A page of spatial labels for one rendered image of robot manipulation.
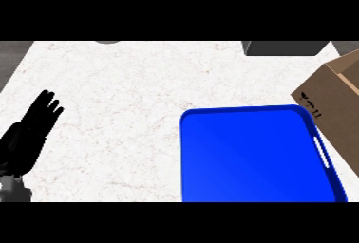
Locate brown cardboard box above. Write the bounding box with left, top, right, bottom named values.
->
left=290, top=49, right=359, bottom=178

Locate dark grey appliance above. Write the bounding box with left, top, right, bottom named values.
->
left=239, top=41, right=332, bottom=57

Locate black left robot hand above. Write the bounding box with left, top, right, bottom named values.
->
left=0, top=89, right=67, bottom=177

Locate blue plastic tray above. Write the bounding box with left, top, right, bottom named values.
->
left=179, top=104, right=349, bottom=203

